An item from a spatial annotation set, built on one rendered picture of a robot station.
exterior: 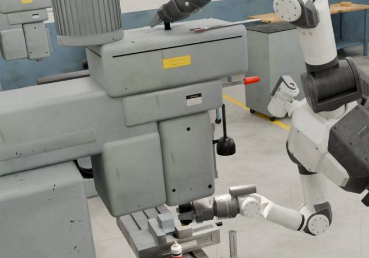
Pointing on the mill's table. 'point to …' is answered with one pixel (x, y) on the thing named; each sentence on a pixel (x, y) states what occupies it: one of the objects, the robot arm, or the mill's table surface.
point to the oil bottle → (176, 251)
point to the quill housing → (187, 157)
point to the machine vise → (148, 233)
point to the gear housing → (172, 102)
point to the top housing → (168, 57)
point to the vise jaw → (183, 231)
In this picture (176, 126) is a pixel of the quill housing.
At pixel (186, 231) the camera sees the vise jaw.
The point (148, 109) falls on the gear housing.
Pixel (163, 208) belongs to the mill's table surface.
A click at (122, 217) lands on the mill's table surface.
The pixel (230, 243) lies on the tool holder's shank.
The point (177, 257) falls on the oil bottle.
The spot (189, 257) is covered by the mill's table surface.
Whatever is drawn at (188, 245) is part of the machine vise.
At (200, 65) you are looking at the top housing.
